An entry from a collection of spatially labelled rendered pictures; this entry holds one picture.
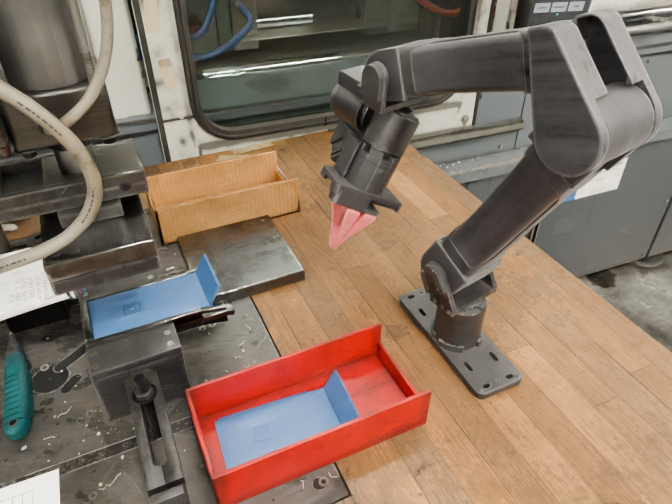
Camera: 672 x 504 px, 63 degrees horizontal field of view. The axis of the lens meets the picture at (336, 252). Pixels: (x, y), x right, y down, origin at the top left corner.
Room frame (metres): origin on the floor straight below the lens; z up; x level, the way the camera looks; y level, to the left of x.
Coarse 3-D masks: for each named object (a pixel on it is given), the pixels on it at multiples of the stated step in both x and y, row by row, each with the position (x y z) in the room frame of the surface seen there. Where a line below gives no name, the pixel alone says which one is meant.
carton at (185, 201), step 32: (224, 160) 0.91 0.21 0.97; (256, 160) 0.93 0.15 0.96; (160, 192) 0.85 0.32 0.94; (192, 192) 0.88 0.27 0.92; (224, 192) 0.90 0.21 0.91; (256, 192) 0.81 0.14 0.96; (288, 192) 0.84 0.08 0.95; (160, 224) 0.74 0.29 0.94; (192, 224) 0.76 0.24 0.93; (224, 224) 0.78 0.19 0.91
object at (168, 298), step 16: (208, 272) 0.54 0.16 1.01; (144, 288) 0.53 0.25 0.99; (160, 288) 0.53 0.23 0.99; (176, 288) 0.53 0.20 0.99; (192, 288) 0.53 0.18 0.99; (208, 288) 0.52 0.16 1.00; (96, 304) 0.50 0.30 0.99; (112, 304) 0.50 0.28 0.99; (144, 304) 0.50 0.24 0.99; (160, 304) 0.50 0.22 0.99; (176, 304) 0.50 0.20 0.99; (192, 304) 0.50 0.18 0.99; (208, 304) 0.50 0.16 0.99; (96, 320) 0.47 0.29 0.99; (112, 320) 0.47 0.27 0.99; (128, 320) 0.47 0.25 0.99; (144, 320) 0.47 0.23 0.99; (96, 336) 0.45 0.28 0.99
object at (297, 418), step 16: (336, 384) 0.42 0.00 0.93; (288, 400) 0.42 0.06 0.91; (304, 400) 0.42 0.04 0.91; (320, 400) 0.42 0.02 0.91; (336, 400) 0.41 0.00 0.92; (240, 416) 0.39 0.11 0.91; (256, 416) 0.39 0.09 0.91; (272, 416) 0.39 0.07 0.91; (288, 416) 0.39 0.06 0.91; (304, 416) 0.39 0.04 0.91; (320, 416) 0.39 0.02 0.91; (336, 416) 0.39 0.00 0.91; (352, 416) 0.38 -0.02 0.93; (224, 432) 0.37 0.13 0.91; (240, 432) 0.37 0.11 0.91; (272, 432) 0.37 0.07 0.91; (288, 432) 0.37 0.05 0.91; (304, 432) 0.37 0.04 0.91; (224, 448) 0.35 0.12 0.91; (240, 448) 0.35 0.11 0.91; (256, 448) 0.35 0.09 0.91; (272, 448) 0.35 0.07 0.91
